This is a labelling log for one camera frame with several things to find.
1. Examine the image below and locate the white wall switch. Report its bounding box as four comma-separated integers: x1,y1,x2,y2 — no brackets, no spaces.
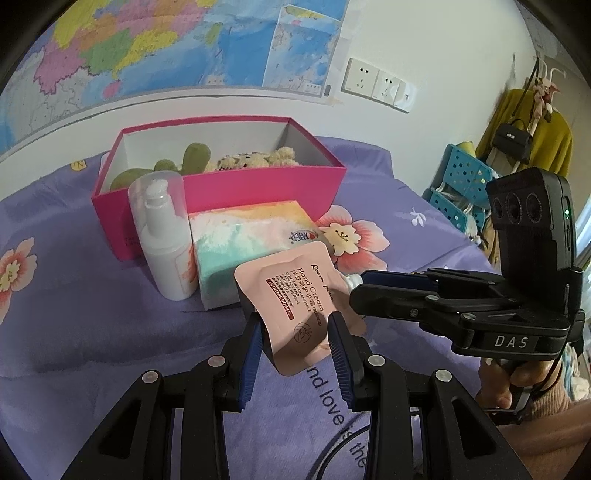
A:
392,80,416,114

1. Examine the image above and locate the black handbag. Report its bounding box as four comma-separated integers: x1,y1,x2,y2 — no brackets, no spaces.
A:
492,119,534,163

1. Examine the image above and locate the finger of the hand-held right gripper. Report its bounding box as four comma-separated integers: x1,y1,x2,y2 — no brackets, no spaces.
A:
349,281,485,343
362,267,509,301

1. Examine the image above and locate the colourful tissue pack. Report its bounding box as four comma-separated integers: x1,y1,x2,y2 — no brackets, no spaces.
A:
188,200,326,310

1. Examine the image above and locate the colourful wall map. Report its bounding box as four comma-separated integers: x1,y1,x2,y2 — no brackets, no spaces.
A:
0,0,349,155

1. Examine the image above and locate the blue perforated plastic rack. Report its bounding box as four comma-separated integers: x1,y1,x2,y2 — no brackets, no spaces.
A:
425,143,498,237

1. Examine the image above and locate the cream fluffy cloth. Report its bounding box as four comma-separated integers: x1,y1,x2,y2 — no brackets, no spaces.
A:
267,146,303,168

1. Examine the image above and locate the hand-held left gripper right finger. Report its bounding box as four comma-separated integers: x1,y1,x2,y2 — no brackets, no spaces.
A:
327,311,525,480

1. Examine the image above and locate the person's right forearm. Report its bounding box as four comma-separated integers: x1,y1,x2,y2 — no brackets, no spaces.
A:
496,374,591,480

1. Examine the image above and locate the pink hand cream pouch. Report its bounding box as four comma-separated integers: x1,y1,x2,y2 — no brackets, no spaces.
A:
234,242,368,377

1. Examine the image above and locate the person's right hand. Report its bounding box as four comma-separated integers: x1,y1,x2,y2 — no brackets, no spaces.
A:
475,356,561,411

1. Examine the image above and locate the green plush toy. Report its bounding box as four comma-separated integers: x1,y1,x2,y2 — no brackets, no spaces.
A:
110,143,212,191

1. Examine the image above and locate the pink cardboard box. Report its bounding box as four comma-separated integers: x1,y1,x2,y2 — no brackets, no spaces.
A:
91,116,348,261

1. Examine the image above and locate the white wall socket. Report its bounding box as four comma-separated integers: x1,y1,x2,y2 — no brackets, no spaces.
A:
372,69,403,105
342,58,380,99

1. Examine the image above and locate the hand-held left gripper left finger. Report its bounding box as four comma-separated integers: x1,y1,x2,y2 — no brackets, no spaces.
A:
62,314,264,480

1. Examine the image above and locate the white pump lotion bottle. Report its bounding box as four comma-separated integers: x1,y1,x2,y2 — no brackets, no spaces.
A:
128,170,200,302

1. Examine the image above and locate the yellow hanging coat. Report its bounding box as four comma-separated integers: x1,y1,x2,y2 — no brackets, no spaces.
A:
475,88,573,182

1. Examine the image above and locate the purple floral bed sheet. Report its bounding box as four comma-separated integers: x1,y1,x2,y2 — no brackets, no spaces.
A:
0,134,509,480

